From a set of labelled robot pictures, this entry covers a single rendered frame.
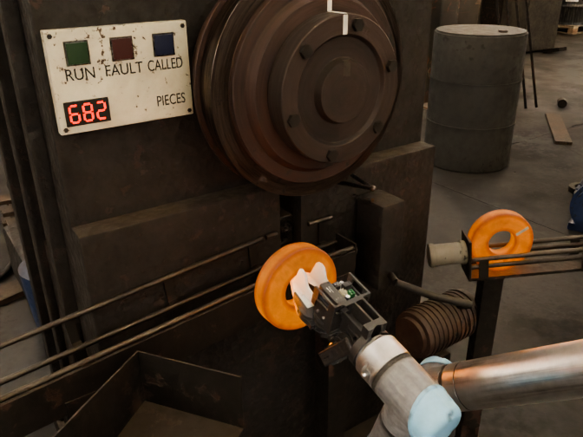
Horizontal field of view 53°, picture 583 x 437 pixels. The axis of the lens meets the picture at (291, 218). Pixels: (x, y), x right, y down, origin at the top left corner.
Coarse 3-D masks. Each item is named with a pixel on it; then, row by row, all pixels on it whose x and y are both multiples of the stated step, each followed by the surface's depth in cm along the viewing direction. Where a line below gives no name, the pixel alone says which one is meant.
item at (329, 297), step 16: (320, 288) 90; (336, 288) 91; (352, 288) 93; (320, 304) 90; (336, 304) 88; (352, 304) 88; (368, 304) 88; (320, 320) 92; (336, 320) 89; (352, 320) 87; (368, 320) 86; (384, 320) 86; (320, 336) 92; (336, 336) 92; (352, 336) 88; (368, 336) 85; (352, 352) 86
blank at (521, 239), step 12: (492, 216) 139; (504, 216) 138; (516, 216) 139; (480, 228) 140; (492, 228) 140; (504, 228) 140; (516, 228) 140; (528, 228) 140; (480, 240) 141; (516, 240) 141; (528, 240) 141; (480, 252) 142; (492, 252) 143; (504, 252) 143; (516, 252) 143
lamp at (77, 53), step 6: (72, 42) 100; (78, 42) 100; (84, 42) 101; (66, 48) 99; (72, 48) 100; (78, 48) 100; (84, 48) 101; (72, 54) 100; (78, 54) 101; (84, 54) 101; (72, 60) 101; (78, 60) 101; (84, 60) 102
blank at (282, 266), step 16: (272, 256) 98; (288, 256) 97; (304, 256) 98; (320, 256) 101; (272, 272) 96; (288, 272) 98; (256, 288) 98; (272, 288) 97; (256, 304) 100; (272, 304) 98; (288, 304) 100; (272, 320) 99; (288, 320) 101
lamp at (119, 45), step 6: (114, 42) 103; (120, 42) 104; (126, 42) 105; (114, 48) 104; (120, 48) 104; (126, 48) 105; (114, 54) 104; (120, 54) 105; (126, 54) 105; (132, 54) 106
